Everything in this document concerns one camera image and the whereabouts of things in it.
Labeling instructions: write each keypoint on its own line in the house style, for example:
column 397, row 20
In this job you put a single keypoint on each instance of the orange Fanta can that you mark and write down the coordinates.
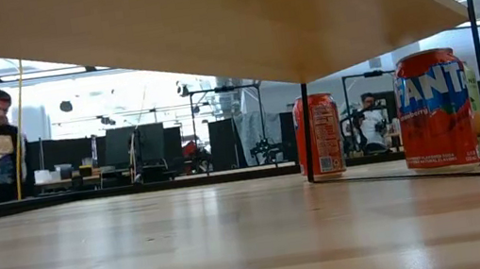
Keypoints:
column 327, row 136

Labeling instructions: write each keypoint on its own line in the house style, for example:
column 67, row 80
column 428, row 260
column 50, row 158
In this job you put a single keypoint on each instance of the green yellow beverage can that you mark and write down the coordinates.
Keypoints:
column 479, row 118

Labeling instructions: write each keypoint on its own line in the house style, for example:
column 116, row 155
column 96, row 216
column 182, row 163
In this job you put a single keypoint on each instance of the black background robot arm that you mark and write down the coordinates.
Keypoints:
column 375, row 147
column 266, row 149

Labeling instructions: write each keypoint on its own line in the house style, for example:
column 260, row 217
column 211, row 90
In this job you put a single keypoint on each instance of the wooden shelf with black legs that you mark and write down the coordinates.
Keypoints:
column 203, row 16

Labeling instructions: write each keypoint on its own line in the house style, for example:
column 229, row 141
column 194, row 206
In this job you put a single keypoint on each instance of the black cabinet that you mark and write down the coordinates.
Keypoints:
column 221, row 135

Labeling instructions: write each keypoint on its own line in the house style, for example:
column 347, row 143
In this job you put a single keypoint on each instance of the grey hanging cloth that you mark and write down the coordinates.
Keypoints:
column 257, row 124

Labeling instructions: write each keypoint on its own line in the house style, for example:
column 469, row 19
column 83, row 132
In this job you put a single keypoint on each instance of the black monitor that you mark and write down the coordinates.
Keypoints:
column 120, row 147
column 152, row 143

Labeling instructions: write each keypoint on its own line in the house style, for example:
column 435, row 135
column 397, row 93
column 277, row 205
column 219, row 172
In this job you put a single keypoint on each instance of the yellow black box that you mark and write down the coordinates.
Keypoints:
column 86, row 172

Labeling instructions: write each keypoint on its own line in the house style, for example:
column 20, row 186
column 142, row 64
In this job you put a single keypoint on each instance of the black round ceiling fixture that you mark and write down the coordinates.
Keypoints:
column 66, row 106

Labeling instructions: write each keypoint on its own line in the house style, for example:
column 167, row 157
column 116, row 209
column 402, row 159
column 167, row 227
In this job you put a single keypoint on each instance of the grey plastic container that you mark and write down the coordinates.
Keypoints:
column 65, row 172

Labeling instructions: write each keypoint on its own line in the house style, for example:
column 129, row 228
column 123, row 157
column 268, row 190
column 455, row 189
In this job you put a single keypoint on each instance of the black partition panel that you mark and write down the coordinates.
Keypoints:
column 62, row 154

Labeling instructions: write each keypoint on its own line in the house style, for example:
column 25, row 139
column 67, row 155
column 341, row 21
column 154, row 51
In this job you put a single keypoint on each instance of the wooden background desk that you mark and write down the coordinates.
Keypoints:
column 66, row 183

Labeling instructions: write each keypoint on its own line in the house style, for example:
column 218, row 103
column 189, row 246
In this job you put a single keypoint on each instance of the red Fanta strawberry can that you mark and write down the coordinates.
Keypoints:
column 436, row 124

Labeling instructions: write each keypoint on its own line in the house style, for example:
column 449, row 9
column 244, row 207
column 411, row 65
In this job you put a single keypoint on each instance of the white box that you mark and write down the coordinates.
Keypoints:
column 42, row 176

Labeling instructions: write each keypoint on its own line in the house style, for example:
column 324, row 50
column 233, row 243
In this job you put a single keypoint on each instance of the silver ventilation duct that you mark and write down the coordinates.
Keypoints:
column 226, row 105

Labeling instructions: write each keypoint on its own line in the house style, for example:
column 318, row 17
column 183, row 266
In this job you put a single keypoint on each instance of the black metal workstation frame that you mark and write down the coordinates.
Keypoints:
column 374, row 73
column 223, row 88

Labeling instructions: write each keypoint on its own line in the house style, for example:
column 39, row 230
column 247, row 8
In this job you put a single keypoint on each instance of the black aluminium table frame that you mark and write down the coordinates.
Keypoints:
column 87, row 198

